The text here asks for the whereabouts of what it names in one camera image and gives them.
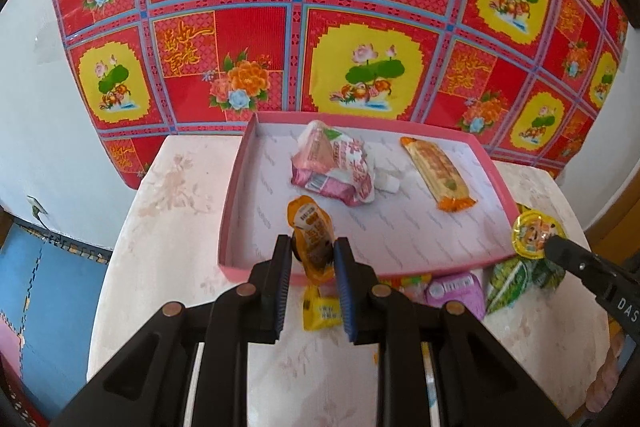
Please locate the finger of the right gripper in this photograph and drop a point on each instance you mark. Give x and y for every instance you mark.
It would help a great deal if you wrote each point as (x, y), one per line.
(595, 273)

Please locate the orange cracker sleeve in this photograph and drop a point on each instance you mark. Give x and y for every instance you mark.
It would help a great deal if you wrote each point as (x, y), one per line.
(440, 175)

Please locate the yellow pastry packet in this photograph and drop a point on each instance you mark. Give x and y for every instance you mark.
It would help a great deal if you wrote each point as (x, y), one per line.
(320, 311)

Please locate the white wall socket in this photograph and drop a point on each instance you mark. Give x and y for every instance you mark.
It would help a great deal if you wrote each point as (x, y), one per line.
(37, 209)

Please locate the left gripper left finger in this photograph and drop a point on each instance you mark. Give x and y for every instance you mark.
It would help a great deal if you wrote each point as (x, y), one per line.
(188, 366)

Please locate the red floral wall cloth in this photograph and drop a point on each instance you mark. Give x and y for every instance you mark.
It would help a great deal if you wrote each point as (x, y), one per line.
(526, 78)

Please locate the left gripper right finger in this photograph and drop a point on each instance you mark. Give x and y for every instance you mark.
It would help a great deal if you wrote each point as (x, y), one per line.
(436, 366)

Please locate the pink shallow box tray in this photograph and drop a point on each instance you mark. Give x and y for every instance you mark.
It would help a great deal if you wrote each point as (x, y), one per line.
(410, 199)

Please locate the orange small jelly pouch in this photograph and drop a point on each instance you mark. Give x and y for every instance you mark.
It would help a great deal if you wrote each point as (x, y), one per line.
(313, 239)

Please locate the purple candy tin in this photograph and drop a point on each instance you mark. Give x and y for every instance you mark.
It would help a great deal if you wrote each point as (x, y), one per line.
(463, 287)

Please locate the yellow jelly cup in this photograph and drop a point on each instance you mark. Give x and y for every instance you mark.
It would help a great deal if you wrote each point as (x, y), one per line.
(531, 231)

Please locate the pink jelly drink pouch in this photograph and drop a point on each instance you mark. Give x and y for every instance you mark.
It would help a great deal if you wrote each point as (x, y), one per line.
(331, 163)

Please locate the green pea snack bag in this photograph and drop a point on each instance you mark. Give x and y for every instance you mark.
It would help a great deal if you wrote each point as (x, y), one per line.
(508, 281)

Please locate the dark green snack bag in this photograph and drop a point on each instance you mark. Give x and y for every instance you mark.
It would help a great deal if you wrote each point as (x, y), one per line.
(546, 275)

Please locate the striped clear candy packet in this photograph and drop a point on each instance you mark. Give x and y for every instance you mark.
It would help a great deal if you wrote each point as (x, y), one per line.
(413, 286)

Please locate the blue foam floor mat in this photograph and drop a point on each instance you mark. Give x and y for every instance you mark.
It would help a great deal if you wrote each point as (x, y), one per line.
(48, 304)

